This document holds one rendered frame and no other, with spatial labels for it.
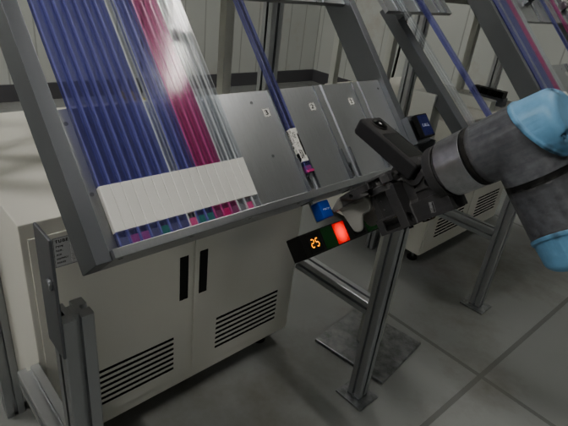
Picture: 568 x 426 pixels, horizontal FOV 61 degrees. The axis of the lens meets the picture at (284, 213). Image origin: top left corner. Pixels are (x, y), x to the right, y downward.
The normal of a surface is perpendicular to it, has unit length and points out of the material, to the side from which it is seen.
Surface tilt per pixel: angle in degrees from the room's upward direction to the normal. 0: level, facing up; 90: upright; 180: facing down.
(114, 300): 90
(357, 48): 90
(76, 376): 90
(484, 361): 0
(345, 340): 0
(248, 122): 48
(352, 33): 90
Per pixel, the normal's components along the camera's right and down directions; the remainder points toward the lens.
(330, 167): 0.57, -0.30
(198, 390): 0.11, -0.89
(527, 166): -0.55, 0.24
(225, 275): 0.68, 0.39
